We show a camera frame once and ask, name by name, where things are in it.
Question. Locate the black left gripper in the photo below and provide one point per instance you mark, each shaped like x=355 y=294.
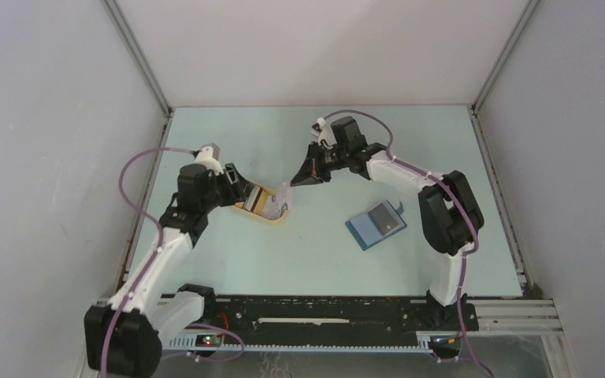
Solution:
x=235 y=191

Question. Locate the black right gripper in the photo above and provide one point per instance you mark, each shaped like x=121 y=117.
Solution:
x=312 y=171

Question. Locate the white patterned credit card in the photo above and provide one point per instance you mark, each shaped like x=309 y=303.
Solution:
x=283 y=197

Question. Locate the blue card holder wallet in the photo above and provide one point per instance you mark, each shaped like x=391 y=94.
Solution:
x=364 y=231

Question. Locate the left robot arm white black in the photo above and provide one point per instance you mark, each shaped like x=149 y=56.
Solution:
x=126 y=336

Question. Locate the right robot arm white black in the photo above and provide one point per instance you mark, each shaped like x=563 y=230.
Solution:
x=450 y=215

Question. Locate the beige oval card tray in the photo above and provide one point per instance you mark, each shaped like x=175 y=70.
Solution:
x=260 y=204

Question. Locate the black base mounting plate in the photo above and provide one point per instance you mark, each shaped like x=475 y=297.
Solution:
x=337 y=321

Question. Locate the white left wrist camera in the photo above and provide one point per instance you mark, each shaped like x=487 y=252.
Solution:
x=208 y=156

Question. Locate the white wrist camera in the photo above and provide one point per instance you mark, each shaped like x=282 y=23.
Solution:
x=208 y=156
x=323 y=132

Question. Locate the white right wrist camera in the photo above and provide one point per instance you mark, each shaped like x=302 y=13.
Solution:
x=323 y=132

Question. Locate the aluminium frame rail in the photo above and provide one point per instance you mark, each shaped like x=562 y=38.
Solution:
x=497 y=317

